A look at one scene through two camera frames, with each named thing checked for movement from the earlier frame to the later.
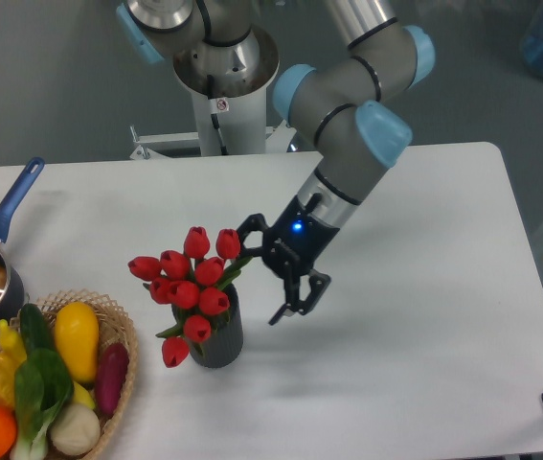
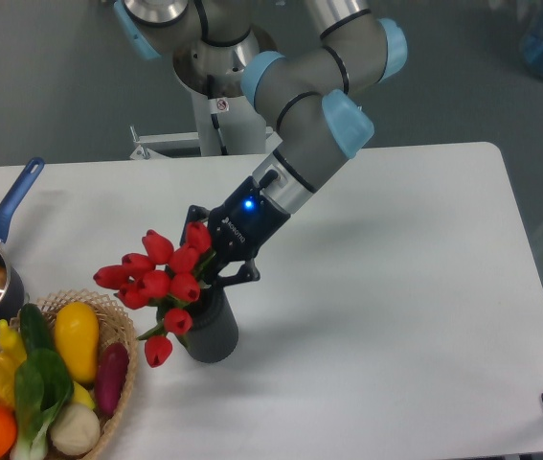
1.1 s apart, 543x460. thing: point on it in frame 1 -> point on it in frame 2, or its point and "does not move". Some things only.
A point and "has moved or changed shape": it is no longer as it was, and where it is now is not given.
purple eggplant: x=110 y=376 does not move
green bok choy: x=43 y=384 does not move
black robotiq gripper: x=289 y=248 -> x=239 y=228
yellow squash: x=77 y=331 does not move
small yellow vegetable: x=82 y=397 does not move
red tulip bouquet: x=193 y=285 has moved or changed shape
